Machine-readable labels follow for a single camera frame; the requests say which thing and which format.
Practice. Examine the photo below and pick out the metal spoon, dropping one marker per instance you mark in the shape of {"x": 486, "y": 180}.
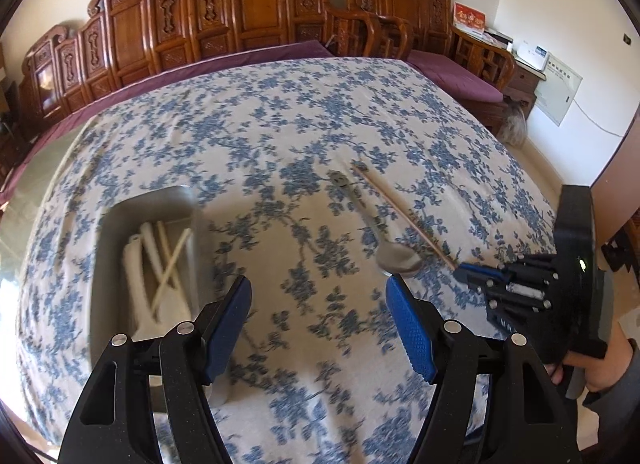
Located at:
{"x": 400, "y": 260}

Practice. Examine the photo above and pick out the grey trousers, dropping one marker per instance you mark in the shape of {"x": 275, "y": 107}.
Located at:
{"x": 615, "y": 424}

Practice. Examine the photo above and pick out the light wooden chopstick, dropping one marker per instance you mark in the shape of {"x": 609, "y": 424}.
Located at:
{"x": 175, "y": 264}
{"x": 164, "y": 239}

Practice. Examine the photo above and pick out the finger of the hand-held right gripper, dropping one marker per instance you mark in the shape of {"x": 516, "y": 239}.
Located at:
{"x": 520, "y": 314}
{"x": 480, "y": 275}

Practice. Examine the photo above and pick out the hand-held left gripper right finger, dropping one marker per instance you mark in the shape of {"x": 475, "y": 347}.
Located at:
{"x": 412, "y": 329}

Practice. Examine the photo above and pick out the brown chopstick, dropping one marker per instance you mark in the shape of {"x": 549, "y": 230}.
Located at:
{"x": 405, "y": 216}

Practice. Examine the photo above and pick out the white desk device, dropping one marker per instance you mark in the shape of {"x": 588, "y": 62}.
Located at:
{"x": 531, "y": 56}

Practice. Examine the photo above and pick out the wooden side table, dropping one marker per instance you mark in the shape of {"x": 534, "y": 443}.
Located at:
{"x": 522, "y": 83}

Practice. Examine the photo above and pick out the grey fluffy duster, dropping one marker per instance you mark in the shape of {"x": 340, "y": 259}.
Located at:
{"x": 515, "y": 123}

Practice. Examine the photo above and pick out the wooden sofa armrest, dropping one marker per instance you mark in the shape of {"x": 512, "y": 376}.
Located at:
{"x": 487, "y": 56}

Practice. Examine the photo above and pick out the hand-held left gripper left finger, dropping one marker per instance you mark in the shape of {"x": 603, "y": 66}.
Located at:
{"x": 227, "y": 329}

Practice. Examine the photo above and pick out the person's right hand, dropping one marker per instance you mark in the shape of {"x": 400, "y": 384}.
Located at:
{"x": 617, "y": 364}

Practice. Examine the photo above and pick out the blue floral tablecloth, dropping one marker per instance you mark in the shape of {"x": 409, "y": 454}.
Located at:
{"x": 300, "y": 133}

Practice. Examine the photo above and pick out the wooden armchair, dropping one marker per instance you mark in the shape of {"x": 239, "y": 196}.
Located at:
{"x": 362, "y": 36}

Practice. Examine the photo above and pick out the short purple seat cushion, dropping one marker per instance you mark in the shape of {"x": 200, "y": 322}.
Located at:
{"x": 452, "y": 74}

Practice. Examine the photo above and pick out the stack of papers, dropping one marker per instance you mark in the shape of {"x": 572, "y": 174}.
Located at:
{"x": 497, "y": 37}

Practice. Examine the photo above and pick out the rectangular metal tray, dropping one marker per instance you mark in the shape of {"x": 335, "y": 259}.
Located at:
{"x": 112, "y": 269}

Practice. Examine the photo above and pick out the white wall distribution box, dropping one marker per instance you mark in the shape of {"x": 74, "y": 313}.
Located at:
{"x": 559, "y": 89}

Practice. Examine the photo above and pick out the red box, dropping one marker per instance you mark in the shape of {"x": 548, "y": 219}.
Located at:
{"x": 469, "y": 17}

